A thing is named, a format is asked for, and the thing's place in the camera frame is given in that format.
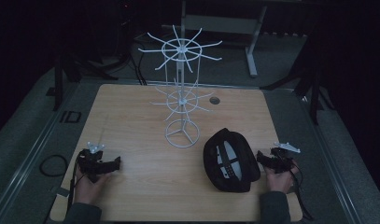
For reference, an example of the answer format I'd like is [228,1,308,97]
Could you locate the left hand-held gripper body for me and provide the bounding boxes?
[77,141,110,184]

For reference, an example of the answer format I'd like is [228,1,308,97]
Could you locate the black background cables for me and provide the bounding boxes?
[127,34,148,86]

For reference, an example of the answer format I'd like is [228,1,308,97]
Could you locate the black cap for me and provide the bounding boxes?
[203,127,262,193]

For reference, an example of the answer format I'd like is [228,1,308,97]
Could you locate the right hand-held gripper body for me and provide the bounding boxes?
[270,141,302,175]

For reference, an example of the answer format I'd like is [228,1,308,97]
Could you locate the black metal stand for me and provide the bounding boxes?
[260,31,335,126]
[51,51,120,112]

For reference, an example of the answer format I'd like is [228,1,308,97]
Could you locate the person's left hand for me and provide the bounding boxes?
[73,172,113,205]

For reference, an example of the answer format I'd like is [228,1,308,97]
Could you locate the person's right hand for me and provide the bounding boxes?
[264,165,300,194]

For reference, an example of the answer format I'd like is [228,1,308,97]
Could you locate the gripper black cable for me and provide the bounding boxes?
[286,160,316,221]
[66,161,87,213]

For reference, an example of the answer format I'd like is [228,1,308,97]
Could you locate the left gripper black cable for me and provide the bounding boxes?
[66,161,87,213]

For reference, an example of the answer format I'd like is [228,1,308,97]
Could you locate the white wire display rack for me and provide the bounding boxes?
[137,24,223,149]

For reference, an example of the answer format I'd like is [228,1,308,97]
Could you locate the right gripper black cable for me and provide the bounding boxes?
[286,160,316,221]

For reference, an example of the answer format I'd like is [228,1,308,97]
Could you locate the coiled black floor cable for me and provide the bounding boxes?
[38,154,69,178]

